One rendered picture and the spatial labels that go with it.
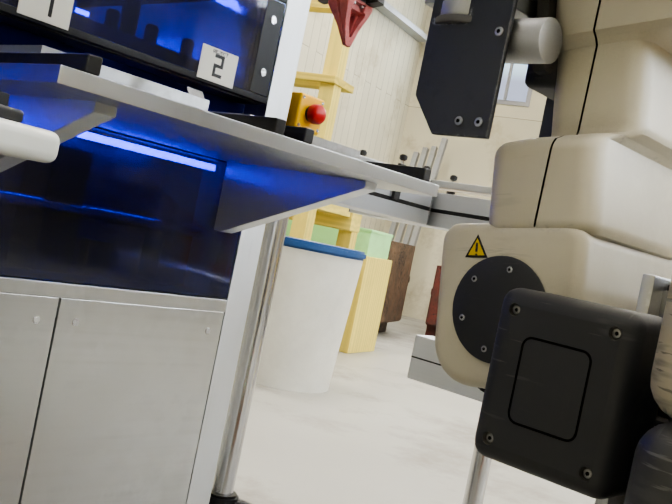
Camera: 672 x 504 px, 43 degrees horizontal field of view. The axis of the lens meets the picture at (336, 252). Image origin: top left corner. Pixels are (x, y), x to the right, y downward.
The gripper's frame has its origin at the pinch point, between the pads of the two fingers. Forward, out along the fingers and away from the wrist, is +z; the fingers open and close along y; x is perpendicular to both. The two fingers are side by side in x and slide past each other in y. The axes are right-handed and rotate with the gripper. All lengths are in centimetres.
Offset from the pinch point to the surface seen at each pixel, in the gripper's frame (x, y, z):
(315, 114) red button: -17.3, 21.1, 6.4
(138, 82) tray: 39.6, 0.9, 18.2
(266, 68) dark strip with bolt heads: -5.2, 23.8, 0.3
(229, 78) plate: 3.2, 24.5, 4.6
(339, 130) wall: -578, 496, -157
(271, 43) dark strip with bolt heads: -5.1, 23.2, -4.5
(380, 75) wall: -643, 499, -237
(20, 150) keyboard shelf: 67, -22, 34
